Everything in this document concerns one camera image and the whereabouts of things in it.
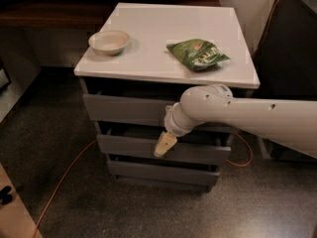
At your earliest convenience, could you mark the grey middle drawer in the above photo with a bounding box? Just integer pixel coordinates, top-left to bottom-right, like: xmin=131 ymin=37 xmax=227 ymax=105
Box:
xmin=97 ymin=126 xmax=231 ymax=166

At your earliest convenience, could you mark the grey drawer cabinet white top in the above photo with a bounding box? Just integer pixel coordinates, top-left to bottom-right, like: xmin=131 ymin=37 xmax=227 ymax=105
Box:
xmin=74 ymin=3 xmax=260 ymax=190

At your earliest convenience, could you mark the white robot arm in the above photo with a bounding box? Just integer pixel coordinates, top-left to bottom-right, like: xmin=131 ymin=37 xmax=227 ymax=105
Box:
xmin=155 ymin=84 xmax=317 ymax=158

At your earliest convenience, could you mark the grey bottom drawer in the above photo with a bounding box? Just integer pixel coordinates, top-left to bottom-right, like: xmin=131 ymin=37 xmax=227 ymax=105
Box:
xmin=107 ymin=155 xmax=219 ymax=186

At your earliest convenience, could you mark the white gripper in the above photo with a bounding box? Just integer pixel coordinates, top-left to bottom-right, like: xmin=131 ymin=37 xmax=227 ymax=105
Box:
xmin=154 ymin=102 xmax=198 ymax=158

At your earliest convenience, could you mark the dark wooden shelf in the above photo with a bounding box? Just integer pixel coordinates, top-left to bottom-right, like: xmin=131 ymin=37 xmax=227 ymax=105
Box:
xmin=0 ymin=0 xmax=221 ymax=31

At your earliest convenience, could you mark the black object on wood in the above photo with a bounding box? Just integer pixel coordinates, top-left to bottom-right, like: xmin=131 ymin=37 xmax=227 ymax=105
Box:
xmin=0 ymin=185 xmax=13 ymax=205

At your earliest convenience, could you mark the orange cable on floor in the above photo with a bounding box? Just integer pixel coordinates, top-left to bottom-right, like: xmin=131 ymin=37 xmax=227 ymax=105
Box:
xmin=31 ymin=132 xmax=254 ymax=238

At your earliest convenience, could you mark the grey top drawer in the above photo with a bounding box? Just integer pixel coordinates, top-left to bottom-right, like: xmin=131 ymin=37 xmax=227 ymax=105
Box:
xmin=81 ymin=90 xmax=249 ymax=135

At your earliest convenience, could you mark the white paper bowl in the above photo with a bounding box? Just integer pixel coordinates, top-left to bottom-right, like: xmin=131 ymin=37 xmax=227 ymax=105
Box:
xmin=88 ymin=31 xmax=130 ymax=56

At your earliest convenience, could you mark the light wooden board corner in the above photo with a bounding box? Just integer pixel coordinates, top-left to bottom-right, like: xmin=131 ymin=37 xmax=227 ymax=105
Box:
xmin=0 ymin=164 xmax=43 ymax=238

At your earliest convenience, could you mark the grey drawer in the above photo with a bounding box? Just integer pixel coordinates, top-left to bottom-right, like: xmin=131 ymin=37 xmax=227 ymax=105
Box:
xmin=81 ymin=90 xmax=249 ymax=135
xmin=97 ymin=126 xmax=231 ymax=166
xmin=107 ymin=155 xmax=219 ymax=186

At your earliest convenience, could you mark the green jalapeno chip bag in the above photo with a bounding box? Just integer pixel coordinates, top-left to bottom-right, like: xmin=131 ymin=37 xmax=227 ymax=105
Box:
xmin=166 ymin=39 xmax=229 ymax=71

